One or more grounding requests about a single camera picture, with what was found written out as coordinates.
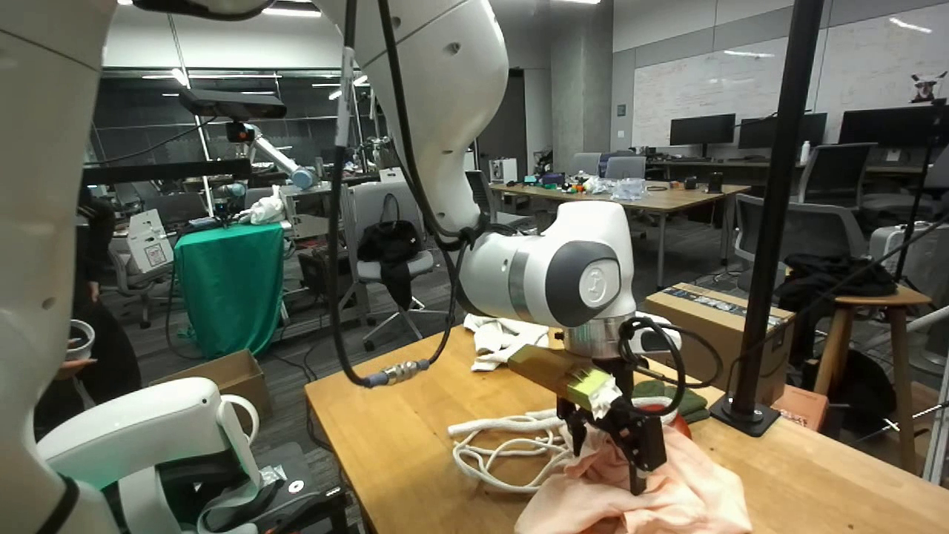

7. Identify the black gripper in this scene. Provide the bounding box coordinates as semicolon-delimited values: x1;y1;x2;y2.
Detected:
564;356;667;499

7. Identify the pale pink cloth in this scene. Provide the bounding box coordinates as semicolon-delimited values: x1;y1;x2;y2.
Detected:
512;417;756;534

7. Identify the person's hand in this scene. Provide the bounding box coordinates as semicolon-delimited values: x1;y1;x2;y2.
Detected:
57;352;105;380

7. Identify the dark green cloth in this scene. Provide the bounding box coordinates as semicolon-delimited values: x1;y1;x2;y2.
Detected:
632;377;713;425

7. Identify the cardboard box with dark strip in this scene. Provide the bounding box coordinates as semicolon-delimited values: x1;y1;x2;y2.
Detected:
640;278;797;410

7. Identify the long wooden desk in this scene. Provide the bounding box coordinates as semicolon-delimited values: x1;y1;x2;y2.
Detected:
487;174;756;291

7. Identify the grey office chair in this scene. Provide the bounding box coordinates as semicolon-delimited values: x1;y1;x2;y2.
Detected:
732;189;879;266

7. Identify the black handbag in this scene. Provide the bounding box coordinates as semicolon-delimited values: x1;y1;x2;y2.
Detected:
357;216;423;312

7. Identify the black vertical pole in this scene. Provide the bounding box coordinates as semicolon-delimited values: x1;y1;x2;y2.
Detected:
710;0;828;440

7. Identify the wooden stool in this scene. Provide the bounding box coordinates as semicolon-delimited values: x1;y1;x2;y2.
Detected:
810;281;935;463

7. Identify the black computer monitor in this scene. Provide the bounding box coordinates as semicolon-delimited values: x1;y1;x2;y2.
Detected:
738;109;830;150
667;109;742;150
836;100;949;155

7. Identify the black office chair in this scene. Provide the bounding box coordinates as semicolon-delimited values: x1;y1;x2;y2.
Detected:
797;140;879;211

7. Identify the small cardboard box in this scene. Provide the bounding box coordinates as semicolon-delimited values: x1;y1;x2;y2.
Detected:
159;346;274;425

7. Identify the green cloth cover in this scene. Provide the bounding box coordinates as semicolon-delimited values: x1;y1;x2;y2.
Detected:
173;219;290;362

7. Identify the black tripod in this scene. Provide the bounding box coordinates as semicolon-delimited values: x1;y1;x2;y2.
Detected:
886;69;949;294

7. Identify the white paper sign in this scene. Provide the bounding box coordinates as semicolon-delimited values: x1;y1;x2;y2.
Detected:
124;205;179;276

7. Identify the person in dark clothes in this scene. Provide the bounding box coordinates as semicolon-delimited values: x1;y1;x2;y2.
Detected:
67;186;143;402

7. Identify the white VR controller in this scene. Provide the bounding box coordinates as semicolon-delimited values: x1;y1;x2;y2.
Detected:
62;313;102;364

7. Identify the thick white cable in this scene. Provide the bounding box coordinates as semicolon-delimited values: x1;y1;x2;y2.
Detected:
444;407;569;444

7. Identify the thin white cord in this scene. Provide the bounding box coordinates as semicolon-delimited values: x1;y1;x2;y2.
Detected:
452;432;579;496

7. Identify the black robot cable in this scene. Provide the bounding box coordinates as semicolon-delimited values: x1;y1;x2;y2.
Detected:
325;0;692;420

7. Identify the wall whiteboard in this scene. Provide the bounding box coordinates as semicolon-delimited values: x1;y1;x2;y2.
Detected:
632;27;949;150

